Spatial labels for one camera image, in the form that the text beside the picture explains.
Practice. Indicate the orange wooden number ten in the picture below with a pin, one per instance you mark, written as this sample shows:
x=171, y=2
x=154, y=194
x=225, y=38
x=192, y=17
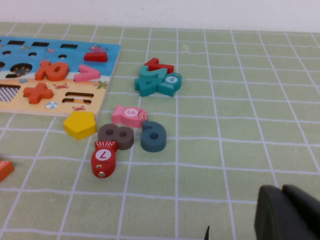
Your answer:
x=43, y=71

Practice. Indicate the teal wooden number two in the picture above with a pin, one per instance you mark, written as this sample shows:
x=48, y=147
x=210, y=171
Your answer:
x=143, y=72

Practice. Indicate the pink wooden fish five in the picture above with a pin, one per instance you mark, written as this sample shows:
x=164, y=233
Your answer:
x=125, y=117

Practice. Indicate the brown fish piece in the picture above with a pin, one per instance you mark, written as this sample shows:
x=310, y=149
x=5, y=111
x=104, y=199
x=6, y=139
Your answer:
x=127, y=145

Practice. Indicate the red wooden number seven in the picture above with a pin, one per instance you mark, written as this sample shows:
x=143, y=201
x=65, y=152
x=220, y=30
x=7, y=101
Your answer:
x=165, y=68

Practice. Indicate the dark blue number nine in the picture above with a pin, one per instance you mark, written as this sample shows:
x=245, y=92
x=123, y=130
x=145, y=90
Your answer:
x=152, y=146

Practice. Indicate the teal wooden fish four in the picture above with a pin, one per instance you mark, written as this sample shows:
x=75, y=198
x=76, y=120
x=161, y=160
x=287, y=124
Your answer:
x=167, y=87

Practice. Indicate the teal wooden number four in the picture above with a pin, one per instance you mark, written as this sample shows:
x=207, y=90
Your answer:
x=145, y=88

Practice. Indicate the wooden number shape puzzle board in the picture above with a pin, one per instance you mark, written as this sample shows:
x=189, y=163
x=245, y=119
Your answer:
x=75, y=55

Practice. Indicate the orange wooden plus sign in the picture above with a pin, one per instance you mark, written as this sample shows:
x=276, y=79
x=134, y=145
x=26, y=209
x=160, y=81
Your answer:
x=38, y=93

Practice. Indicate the yellow wooden pentagon piece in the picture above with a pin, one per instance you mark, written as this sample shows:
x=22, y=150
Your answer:
x=80, y=123

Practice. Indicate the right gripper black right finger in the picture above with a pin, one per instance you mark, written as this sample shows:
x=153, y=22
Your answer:
x=307, y=210

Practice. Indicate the orange wooden fish ten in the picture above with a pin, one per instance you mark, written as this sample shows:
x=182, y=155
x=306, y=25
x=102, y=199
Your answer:
x=6, y=170

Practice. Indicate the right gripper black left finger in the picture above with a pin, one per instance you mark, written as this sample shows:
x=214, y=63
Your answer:
x=275, y=217

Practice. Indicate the pink wooden greater-than sign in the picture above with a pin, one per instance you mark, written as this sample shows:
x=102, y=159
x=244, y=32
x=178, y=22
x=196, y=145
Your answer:
x=92, y=73

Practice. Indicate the green grid tablecloth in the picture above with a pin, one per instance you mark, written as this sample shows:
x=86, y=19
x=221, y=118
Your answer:
x=225, y=125

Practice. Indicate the red wooden fish seven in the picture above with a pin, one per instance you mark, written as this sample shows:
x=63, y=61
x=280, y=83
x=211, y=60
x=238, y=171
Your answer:
x=102, y=165

